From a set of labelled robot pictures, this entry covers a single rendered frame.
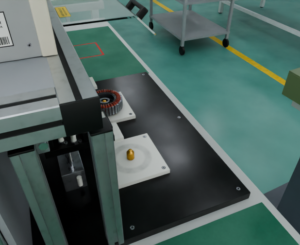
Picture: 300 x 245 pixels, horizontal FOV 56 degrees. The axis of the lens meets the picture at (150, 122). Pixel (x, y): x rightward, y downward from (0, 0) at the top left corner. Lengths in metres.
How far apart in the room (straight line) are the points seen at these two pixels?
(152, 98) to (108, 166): 0.56
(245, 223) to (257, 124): 1.62
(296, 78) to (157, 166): 0.60
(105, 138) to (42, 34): 0.17
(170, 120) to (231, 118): 1.41
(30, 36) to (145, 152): 0.42
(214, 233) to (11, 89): 0.47
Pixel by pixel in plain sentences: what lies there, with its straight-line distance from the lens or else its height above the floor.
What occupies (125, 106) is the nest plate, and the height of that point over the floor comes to 0.78.
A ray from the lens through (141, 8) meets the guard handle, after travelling 0.85.
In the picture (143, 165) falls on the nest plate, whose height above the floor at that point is 0.78.
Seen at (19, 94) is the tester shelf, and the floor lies 1.12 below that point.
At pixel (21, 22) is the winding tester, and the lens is 0.43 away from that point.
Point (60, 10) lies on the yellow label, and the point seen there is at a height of 1.07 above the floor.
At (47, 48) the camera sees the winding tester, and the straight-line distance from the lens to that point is 0.44.
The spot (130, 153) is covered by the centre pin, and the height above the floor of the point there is 0.80.
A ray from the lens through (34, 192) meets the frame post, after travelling 0.44.
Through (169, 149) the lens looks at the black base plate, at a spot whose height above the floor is 0.77.
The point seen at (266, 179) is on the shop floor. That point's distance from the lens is 1.85.
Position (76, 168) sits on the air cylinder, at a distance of 0.66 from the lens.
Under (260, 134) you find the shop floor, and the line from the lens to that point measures 2.15.
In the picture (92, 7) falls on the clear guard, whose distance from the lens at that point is 0.86.
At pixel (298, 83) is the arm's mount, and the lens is 1.08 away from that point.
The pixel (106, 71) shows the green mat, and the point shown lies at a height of 0.75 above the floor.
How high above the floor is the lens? 1.29
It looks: 38 degrees down
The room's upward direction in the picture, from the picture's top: straight up
